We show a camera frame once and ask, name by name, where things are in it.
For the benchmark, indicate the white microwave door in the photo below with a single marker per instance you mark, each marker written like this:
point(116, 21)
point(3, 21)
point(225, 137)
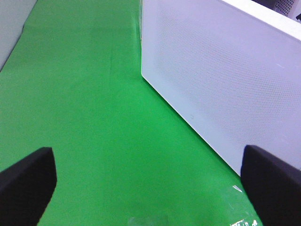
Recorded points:
point(231, 69)

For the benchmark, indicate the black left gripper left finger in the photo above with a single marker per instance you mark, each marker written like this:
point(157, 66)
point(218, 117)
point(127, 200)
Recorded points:
point(26, 188)

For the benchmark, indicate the white microwave oven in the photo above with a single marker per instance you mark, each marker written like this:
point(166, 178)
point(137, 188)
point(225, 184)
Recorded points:
point(284, 15)

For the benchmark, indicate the white wall panel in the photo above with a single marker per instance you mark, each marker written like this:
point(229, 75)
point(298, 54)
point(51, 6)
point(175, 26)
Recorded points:
point(13, 14)

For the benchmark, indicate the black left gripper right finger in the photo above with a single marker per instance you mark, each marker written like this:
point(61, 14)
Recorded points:
point(272, 186)

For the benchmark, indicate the green table cloth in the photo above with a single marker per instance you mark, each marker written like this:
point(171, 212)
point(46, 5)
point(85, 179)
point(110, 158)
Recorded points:
point(123, 155)

